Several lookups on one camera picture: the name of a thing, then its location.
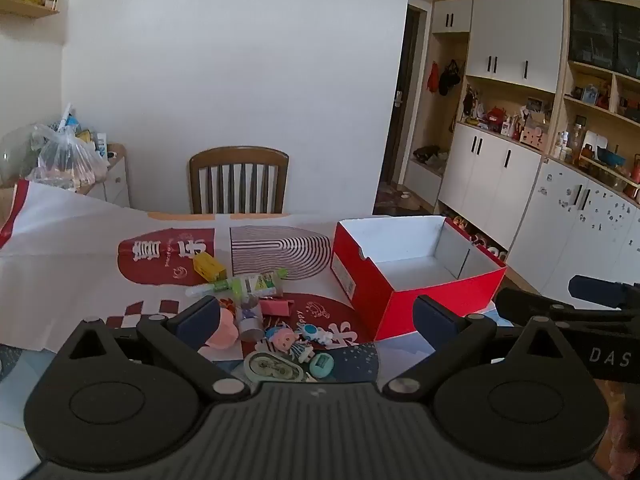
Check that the wooden wall shelf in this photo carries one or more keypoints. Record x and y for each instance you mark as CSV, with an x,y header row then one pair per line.
x,y
25,7

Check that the small doll figure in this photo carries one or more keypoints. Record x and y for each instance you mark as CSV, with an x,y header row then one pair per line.
x,y
282,340

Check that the clear plastic jar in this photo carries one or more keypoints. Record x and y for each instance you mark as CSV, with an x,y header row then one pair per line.
x,y
250,320

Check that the dark brown door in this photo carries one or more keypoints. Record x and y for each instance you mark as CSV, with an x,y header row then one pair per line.
x,y
405,110

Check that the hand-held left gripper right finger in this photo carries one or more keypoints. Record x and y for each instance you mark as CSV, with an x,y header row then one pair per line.
x,y
435,317

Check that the pink heart-shaped box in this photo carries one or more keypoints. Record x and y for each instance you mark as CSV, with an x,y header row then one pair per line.
x,y
225,332

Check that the row of shoes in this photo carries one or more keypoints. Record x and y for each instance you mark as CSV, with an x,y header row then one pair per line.
x,y
482,242

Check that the patterned floor rug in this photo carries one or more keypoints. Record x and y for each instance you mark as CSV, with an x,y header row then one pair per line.
x,y
395,200

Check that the clear correction tape dispenser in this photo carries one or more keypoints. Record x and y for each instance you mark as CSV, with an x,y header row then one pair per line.
x,y
272,367

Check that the white bottle with green label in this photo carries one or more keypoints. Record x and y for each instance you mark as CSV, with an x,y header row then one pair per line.
x,y
255,284

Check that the black hanging bag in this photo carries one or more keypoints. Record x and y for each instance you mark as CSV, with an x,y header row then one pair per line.
x,y
450,79

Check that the row of shelf knickknacks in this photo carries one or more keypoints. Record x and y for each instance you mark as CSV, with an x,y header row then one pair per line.
x,y
500,117

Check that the white drawer cabinet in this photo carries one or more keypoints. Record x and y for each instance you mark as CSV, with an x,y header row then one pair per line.
x,y
117,180

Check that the wooden chair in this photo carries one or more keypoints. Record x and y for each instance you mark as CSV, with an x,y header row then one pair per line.
x,y
237,155

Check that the pink eraser block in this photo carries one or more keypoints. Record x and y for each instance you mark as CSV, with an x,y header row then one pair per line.
x,y
277,306

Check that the small teal plastic toy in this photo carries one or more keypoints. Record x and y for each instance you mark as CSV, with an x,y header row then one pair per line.
x,y
321,365

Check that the red hanging bag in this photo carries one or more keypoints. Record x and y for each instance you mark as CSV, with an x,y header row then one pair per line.
x,y
433,77

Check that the yellow carton box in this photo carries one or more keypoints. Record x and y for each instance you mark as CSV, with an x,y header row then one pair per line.
x,y
207,266

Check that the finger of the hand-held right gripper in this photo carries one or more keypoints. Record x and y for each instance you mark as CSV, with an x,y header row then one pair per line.
x,y
590,290
520,305

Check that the dark bag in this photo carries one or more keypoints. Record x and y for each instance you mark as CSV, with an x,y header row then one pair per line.
x,y
426,154

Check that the white blue astronaut figure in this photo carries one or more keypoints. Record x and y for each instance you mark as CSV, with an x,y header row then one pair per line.
x,y
315,334

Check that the clear plastic bag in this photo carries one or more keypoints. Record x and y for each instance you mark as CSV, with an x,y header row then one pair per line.
x,y
65,160

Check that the white wooden wall cabinet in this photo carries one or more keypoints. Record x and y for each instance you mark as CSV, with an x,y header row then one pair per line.
x,y
505,35

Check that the red cardboard box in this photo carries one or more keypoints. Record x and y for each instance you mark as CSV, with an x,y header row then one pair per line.
x,y
360,260

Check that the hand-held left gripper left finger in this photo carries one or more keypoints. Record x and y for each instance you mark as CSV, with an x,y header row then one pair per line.
x,y
200,317

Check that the blue bowl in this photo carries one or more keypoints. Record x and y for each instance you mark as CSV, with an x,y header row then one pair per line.
x,y
610,157

